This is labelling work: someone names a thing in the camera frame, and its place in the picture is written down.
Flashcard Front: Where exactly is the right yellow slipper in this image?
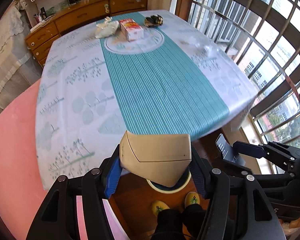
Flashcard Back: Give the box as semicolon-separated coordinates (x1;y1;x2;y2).
184;192;200;207

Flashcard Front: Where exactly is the metal window grille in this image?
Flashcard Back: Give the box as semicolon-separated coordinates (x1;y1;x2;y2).
188;0;300;148

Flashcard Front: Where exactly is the wooden dresser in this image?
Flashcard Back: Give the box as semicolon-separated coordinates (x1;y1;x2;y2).
25;0;148;67

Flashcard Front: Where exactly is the teal and white tablecloth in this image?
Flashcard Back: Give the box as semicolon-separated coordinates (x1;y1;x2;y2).
35;10;257;190

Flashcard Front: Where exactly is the white lace cover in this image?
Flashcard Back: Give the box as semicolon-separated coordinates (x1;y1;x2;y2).
0;2;42;126

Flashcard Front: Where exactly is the white crumpled plastic bag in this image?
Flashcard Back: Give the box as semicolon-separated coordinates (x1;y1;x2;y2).
95;17;120;38

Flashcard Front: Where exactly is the beige plastic box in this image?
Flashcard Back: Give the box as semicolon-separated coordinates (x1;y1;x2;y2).
120;131;192;187

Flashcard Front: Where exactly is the strawberry cartoon carton box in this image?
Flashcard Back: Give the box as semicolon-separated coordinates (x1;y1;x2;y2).
119;18;144;42

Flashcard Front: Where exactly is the cream round trash bin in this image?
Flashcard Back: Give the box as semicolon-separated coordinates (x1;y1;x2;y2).
146;171;192;195

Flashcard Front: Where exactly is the pink bed cover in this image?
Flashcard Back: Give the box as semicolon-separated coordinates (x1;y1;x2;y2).
0;78;129;240

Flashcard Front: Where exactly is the black gold crumpled wrapper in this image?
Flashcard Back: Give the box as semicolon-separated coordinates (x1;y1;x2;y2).
144;15;164;28

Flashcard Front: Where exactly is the black Talon box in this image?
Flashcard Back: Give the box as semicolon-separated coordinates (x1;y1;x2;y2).
216;133;245;166

